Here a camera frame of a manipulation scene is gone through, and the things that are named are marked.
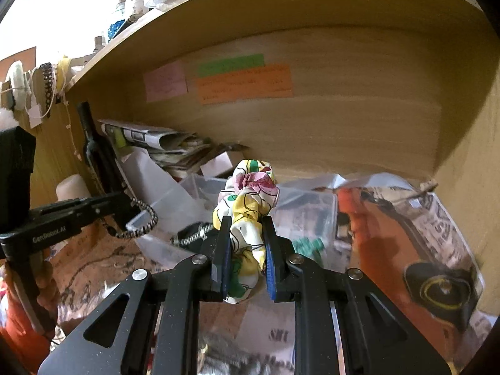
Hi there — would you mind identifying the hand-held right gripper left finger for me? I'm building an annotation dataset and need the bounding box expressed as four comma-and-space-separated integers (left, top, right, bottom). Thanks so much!
39, 216, 233, 375

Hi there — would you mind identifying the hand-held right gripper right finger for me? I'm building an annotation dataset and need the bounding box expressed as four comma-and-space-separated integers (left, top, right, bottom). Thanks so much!
261, 216, 458, 375

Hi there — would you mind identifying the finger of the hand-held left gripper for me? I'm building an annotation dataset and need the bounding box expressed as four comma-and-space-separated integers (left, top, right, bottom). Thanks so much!
80, 192, 142, 232

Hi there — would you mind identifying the black and white braided cord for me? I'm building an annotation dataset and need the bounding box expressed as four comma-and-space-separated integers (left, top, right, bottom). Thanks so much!
102, 197, 159, 240

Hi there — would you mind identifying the floral scrunchie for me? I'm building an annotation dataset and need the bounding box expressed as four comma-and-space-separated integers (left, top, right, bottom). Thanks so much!
212, 159, 281, 304

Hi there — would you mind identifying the person's left hand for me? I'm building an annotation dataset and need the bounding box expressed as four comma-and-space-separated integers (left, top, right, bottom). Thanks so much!
33, 260, 60, 338

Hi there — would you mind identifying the translucent plastic bag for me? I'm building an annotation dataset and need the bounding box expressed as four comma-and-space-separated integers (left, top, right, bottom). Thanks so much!
116, 150, 204, 229

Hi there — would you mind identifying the green patterned fabric piece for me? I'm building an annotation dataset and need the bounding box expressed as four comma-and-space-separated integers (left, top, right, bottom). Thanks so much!
293, 237, 326, 266

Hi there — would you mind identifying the white cylinder candle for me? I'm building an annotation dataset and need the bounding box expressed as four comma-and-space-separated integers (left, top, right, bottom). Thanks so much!
56, 174, 91, 204

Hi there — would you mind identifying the dark glass bottle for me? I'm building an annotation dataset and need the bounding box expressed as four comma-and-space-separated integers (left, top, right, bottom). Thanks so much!
76, 102, 120, 198

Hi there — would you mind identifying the paper tag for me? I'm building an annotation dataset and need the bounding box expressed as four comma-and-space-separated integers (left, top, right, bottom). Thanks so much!
29, 103, 46, 129

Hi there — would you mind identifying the brown patterned cloth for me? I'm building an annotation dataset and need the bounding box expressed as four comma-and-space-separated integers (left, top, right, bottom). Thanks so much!
49, 236, 157, 323

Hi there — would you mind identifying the clear plastic box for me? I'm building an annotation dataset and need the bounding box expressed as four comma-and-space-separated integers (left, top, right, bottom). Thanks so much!
127, 174, 339, 268

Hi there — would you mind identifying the stack of newspapers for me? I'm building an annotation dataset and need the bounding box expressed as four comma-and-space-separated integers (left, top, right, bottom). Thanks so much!
97, 119, 213, 176

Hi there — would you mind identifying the white fluffy pompom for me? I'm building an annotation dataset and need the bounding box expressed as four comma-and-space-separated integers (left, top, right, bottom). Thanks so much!
5, 60, 34, 112

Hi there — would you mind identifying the small cardboard box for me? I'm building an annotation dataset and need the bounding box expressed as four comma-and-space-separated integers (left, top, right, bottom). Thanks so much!
200, 142, 249, 178

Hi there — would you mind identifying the yellow scrunchie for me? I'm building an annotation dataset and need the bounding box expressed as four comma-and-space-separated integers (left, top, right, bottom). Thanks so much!
55, 57, 75, 91

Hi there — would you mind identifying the orange car printed bag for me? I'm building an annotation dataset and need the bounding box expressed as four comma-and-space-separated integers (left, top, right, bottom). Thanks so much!
335, 174, 487, 346

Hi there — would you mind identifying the pink paper note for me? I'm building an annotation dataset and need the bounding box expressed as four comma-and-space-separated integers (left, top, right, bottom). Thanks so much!
144, 61, 188, 103

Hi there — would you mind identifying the wooden shelf unit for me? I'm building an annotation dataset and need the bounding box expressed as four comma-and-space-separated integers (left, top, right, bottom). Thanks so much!
29, 0, 500, 321

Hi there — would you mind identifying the orange paper note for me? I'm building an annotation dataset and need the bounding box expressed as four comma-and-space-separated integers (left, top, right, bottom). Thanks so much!
195, 63, 294, 105

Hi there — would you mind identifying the blue bead bottle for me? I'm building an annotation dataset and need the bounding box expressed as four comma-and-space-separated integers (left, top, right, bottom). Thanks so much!
107, 0, 130, 42

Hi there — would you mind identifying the green paper note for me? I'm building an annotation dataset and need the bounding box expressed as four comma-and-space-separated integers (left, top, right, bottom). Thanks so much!
197, 54, 265, 78

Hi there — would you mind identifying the silver metal chain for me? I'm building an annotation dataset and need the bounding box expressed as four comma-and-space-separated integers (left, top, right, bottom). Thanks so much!
172, 222, 215, 248

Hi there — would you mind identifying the black beaded bracelet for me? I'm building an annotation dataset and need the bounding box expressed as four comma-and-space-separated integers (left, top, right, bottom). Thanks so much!
39, 62, 56, 118

